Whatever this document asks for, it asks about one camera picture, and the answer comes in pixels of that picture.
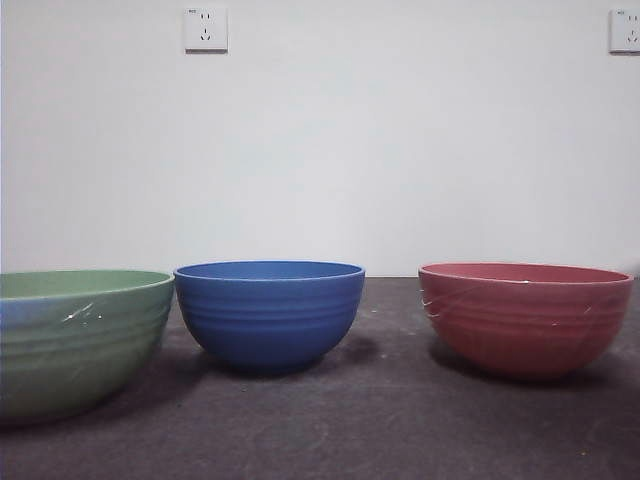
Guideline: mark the white wall socket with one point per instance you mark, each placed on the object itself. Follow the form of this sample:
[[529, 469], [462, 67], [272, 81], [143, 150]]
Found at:
[[206, 29], [626, 31]]

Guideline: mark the red ribbed bowl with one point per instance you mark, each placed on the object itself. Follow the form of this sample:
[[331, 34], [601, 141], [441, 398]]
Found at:
[[520, 325]]

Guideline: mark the blue ribbed bowl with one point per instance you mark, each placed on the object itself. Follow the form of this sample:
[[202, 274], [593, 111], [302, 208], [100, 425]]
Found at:
[[270, 320]]

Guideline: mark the green ribbed bowl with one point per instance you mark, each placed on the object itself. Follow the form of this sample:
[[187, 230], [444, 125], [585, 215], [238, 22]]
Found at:
[[75, 350]]

